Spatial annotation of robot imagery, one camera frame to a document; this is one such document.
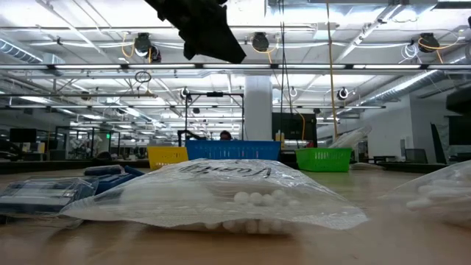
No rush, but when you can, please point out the black wall screen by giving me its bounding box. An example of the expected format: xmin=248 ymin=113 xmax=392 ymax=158
xmin=271 ymin=112 xmax=318 ymax=149

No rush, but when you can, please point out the white building pillar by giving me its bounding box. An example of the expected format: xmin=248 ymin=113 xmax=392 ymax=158
xmin=244 ymin=75 xmax=274 ymax=143

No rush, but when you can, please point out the blue toothbrush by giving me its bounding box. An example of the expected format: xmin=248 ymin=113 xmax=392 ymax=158
xmin=93 ymin=166 xmax=145 ymax=195

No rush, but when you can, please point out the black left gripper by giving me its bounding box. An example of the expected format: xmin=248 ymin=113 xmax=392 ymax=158
xmin=144 ymin=0 xmax=247 ymax=64

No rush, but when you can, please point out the yellow plastic basket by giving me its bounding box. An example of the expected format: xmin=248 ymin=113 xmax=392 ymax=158
xmin=146 ymin=146 xmax=189 ymax=171

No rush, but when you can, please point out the clear packet with blue toothbrush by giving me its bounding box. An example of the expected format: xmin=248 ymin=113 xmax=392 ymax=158
xmin=0 ymin=175 xmax=99 ymax=218

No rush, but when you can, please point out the cotton swab zip bag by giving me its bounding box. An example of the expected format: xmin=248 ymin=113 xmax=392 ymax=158
xmin=378 ymin=159 xmax=471 ymax=226

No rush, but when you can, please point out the black desk monitor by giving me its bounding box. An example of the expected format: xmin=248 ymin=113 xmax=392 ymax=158
xmin=447 ymin=116 xmax=471 ymax=147
xmin=9 ymin=127 xmax=38 ymax=144

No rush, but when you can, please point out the black metal frame stand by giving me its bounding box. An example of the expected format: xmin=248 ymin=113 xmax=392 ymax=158
xmin=183 ymin=91 xmax=246 ymax=141

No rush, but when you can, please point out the black workstation frame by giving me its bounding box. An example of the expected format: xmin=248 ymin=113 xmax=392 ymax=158
xmin=54 ymin=126 xmax=121 ymax=161

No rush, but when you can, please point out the black hanging cable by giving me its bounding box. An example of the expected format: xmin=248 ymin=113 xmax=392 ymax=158
xmin=277 ymin=0 xmax=288 ymax=126

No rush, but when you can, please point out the green plastic basket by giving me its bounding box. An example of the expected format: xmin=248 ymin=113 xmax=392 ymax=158
xmin=294 ymin=146 xmax=353 ymax=173

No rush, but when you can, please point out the black table frame rail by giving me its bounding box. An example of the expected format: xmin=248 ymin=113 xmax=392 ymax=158
xmin=0 ymin=158 xmax=442 ymax=174

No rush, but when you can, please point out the blue plastic basket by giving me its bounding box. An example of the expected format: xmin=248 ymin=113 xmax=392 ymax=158
xmin=185 ymin=138 xmax=283 ymax=162

